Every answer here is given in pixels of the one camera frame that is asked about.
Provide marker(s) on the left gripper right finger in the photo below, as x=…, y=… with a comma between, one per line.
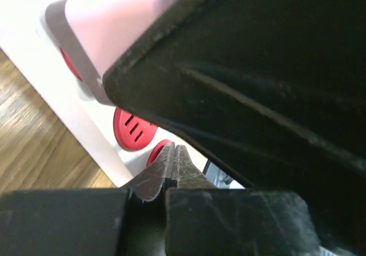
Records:
x=272, y=91

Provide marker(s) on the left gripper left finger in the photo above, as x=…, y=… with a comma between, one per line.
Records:
x=172, y=168

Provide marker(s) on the white power strip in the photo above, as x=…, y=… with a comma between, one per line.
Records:
x=26, y=41

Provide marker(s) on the pink plug adapter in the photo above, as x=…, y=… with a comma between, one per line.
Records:
x=92, y=34

